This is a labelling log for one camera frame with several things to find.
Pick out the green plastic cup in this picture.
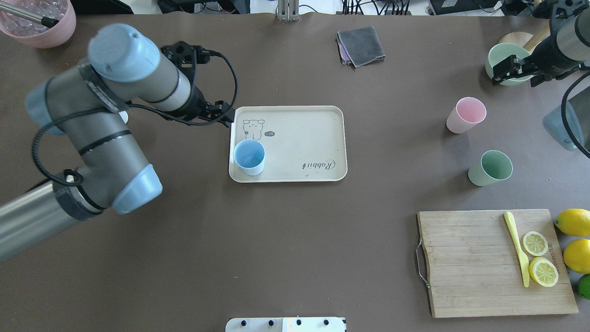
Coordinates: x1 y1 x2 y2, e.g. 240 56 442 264
468 150 513 187

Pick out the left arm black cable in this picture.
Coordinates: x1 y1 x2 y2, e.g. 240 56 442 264
31 41 239 187

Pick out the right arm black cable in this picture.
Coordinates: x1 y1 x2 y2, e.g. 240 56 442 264
560 71 590 160

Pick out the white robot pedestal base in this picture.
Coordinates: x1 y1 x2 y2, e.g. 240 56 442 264
225 316 347 332

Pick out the green lime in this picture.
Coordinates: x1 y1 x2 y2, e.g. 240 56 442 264
577 274 590 300

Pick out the yellow lemon near board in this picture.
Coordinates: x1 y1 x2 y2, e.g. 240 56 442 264
555 208 590 237

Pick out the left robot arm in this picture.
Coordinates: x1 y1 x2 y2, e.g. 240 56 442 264
1 24 235 262

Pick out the green bowl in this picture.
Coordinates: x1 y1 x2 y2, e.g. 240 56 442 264
485 43 533 86

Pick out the beige rabbit tray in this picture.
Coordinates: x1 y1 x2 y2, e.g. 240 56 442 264
228 106 348 183

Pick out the pink ice bowl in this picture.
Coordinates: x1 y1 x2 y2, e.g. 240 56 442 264
0 0 77 48

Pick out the yellow lemon middle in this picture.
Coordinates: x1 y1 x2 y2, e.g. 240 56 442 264
563 239 590 275

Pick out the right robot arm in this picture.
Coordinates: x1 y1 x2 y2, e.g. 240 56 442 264
487 0 590 157

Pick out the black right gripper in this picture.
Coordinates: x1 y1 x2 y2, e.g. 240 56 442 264
491 55 549 88

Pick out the lemon slice lower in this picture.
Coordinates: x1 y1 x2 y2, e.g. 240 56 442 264
528 257 559 287

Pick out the bamboo cutting board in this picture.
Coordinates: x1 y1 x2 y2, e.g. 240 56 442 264
417 209 578 319

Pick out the purple folded cloth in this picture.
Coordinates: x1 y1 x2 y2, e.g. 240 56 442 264
336 39 352 65

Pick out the lemon slice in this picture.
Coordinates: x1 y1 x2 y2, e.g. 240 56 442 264
522 231 549 257
528 257 559 287

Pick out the pink plastic cup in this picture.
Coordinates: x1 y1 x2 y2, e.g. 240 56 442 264
445 97 487 134

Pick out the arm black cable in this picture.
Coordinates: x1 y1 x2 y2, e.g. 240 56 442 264
31 41 239 187
560 71 590 160

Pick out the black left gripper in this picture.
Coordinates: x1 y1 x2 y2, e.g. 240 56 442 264
197 100 236 128

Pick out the yellow plastic knife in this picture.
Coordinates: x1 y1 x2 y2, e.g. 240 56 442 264
504 211 531 288

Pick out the lemon slice upper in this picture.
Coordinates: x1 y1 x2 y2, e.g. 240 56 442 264
522 231 549 257

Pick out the grey folded cloth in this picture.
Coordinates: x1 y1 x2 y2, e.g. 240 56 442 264
336 25 386 69

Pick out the cream plastic cup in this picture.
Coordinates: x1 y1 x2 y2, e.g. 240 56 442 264
118 111 129 124

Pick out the blue plastic cup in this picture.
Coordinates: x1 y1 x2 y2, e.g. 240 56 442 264
233 139 266 176

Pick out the wooden glass drying stand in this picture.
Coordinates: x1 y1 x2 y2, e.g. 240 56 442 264
499 23 550 53

